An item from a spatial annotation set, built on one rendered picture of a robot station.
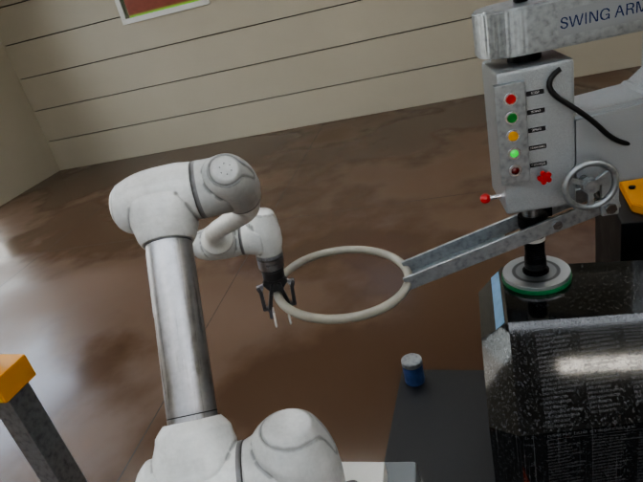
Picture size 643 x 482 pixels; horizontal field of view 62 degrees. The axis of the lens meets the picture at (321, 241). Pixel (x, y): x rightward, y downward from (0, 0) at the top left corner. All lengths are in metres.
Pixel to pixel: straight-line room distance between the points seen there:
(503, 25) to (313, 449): 1.12
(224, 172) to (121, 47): 7.65
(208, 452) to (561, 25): 1.29
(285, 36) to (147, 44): 2.03
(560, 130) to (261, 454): 1.14
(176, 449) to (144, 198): 0.51
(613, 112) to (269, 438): 1.23
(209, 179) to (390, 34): 6.67
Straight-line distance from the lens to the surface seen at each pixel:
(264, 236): 1.71
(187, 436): 1.10
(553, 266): 1.96
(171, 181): 1.19
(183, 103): 8.53
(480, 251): 1.79
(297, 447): 1.03
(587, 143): 1.69
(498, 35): 1.56
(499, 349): 1.76
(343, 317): 1.68
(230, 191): 1.15
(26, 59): 9.63
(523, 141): 1.60
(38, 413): 1.88
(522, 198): 1.68
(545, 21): 1.57
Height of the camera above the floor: 1.84
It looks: 25 degrees down
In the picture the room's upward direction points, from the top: 14 degrees counter-clockwise
